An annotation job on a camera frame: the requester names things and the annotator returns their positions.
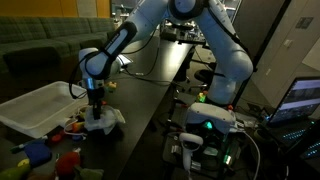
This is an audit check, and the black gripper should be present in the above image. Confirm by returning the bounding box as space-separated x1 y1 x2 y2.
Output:
87 87 105 120

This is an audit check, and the white terry towel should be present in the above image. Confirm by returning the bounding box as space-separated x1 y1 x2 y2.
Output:
84 105 125 135

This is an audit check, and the red plush ball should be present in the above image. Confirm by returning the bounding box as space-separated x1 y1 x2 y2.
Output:
55 152 81 176

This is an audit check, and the green fabric pouch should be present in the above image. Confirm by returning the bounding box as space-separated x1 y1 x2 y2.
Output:
74 166 104 180

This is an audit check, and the blue plush toy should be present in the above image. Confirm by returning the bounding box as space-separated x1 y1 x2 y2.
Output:
24 143 52 167

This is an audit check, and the green apple toy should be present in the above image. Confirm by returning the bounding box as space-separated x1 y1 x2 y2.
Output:
0 164 31 180

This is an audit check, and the white cup with cord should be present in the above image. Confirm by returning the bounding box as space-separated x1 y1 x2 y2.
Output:
64 118 85 136

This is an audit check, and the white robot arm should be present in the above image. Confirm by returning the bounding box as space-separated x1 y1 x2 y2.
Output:
79 0 253 120

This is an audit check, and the tablet on table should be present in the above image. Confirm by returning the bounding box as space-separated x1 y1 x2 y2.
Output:
118 54 132 66

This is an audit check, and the white plastic bin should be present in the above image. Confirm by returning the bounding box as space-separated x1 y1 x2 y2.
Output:
0 81 88 138

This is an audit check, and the green plaid sofa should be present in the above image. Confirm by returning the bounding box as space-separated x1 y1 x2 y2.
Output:
0 16 115 73

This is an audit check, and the white VR controller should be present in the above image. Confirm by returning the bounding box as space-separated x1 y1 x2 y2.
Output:
179 133 203 171

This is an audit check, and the white VR headset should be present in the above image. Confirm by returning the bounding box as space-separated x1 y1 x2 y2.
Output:
185 103 236 134

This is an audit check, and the open laptop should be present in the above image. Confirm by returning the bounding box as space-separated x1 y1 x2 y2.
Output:
265 76 320 146

